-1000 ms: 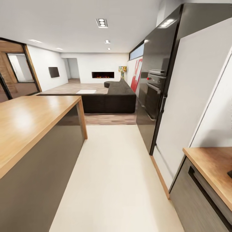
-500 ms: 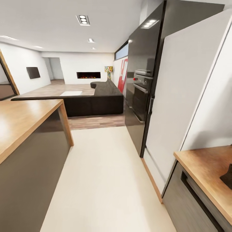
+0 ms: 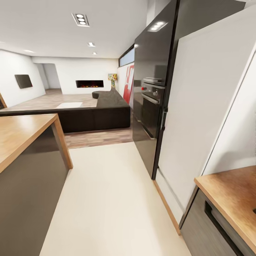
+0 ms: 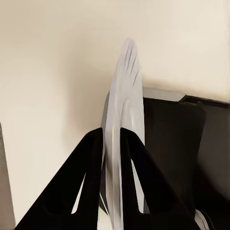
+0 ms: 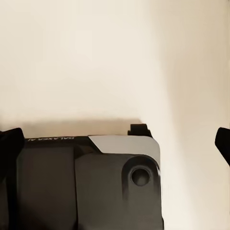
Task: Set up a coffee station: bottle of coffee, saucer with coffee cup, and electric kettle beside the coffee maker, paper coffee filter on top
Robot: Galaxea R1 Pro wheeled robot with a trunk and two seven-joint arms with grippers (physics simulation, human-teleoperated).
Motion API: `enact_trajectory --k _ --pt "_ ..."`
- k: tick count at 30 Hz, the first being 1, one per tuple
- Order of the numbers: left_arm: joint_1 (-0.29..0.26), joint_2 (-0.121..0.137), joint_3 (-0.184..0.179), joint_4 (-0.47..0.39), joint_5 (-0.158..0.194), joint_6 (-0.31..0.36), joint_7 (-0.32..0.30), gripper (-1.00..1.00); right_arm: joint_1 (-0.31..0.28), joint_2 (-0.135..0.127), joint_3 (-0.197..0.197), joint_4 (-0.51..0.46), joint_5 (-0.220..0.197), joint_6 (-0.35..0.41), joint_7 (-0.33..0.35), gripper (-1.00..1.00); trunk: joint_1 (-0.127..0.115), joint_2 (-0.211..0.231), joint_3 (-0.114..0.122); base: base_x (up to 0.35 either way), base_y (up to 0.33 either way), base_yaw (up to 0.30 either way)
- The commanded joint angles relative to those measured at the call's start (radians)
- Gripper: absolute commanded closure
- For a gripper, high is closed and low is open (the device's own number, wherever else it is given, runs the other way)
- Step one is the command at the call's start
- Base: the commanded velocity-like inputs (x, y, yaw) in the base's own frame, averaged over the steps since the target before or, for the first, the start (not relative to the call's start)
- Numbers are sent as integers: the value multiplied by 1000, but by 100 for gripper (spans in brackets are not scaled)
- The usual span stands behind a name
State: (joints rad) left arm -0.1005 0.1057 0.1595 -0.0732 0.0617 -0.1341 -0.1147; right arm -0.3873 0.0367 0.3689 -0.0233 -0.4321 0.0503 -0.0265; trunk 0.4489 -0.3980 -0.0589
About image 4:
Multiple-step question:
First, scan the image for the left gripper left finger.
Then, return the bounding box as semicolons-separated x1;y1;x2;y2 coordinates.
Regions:
14;127;103;230

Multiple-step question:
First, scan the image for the saucer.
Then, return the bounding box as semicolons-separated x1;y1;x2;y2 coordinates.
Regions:
105;37;145;230

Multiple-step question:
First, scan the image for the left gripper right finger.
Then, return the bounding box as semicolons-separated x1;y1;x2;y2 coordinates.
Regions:
120;127;201;230

